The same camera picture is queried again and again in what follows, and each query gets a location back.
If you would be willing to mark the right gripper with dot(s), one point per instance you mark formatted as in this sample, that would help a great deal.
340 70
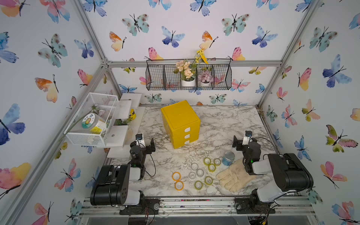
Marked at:
239 144

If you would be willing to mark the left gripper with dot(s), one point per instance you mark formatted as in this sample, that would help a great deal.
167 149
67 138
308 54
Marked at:
147 148

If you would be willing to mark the yellow-green tape roll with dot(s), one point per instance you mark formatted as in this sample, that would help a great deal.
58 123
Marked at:
211 168
208 180
217 162
206 161
198 185

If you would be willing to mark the yellow drawer cabinet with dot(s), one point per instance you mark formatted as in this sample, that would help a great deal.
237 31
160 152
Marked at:
181 123

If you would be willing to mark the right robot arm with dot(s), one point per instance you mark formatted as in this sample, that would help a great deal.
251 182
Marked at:
290 175

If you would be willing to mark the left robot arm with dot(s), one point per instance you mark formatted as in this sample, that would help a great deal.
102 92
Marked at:
112 184

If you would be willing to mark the orange tape roll upper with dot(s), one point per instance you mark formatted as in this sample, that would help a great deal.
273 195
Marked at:
176 176

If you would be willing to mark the orange tape roll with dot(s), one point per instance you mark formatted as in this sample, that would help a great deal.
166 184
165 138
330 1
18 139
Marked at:
179 185
176 176

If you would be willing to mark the clear tape roll top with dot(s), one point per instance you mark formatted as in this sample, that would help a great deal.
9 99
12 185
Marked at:
194 166

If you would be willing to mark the clear tape roll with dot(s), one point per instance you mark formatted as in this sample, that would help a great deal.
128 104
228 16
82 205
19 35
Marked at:
194 166
200 173
192 176

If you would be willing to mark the orange tape roll lower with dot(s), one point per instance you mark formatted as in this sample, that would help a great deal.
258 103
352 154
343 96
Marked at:
179 185

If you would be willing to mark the clear tape roll right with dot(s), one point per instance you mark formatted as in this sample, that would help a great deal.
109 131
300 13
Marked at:
200 173

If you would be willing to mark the clear tape roll left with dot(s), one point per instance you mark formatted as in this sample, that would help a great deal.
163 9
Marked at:
192 176

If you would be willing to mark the cream work glove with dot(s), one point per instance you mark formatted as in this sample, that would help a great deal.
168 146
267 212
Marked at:
235 177

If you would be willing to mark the white stepped shelf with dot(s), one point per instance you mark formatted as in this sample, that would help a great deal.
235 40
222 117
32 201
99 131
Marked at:
119 138

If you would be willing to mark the yellow toy figure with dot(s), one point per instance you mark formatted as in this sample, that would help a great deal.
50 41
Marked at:
132 115

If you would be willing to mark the white pot green plant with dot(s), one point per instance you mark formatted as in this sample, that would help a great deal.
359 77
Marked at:
122 122

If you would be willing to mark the clear mesh box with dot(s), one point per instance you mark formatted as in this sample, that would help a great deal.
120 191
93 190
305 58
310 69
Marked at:
102 104

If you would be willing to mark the round jar colourful lid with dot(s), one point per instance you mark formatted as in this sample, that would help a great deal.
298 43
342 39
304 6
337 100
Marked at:
93 123

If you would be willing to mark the white pot purple flowers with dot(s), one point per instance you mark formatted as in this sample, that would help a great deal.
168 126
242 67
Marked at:
206 79

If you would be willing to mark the white pot peach flowers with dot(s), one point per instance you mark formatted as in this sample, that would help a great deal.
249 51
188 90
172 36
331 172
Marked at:
187 74

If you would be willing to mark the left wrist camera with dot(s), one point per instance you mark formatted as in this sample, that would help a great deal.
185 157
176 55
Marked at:
140 140

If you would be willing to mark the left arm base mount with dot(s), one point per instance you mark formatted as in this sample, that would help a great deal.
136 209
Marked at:
140 206

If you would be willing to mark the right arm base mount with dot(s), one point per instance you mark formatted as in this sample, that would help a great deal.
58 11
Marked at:
252 205

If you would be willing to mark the aluminium front rail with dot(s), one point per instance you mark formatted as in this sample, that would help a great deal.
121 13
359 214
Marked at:
201 206

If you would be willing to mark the black wire wall basket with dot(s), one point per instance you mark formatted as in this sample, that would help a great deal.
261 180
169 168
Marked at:
160 76

